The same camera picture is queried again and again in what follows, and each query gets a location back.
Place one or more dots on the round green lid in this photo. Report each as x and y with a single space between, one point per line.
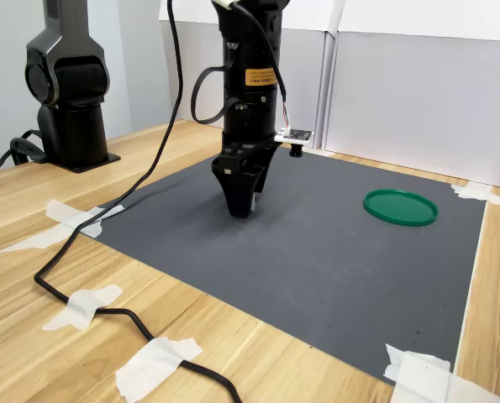
400 206

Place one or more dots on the dark grey mat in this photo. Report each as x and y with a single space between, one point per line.
317 273

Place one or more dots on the white tape piece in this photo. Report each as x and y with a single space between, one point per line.
426 375
476 192
64 226
83 306
153 365

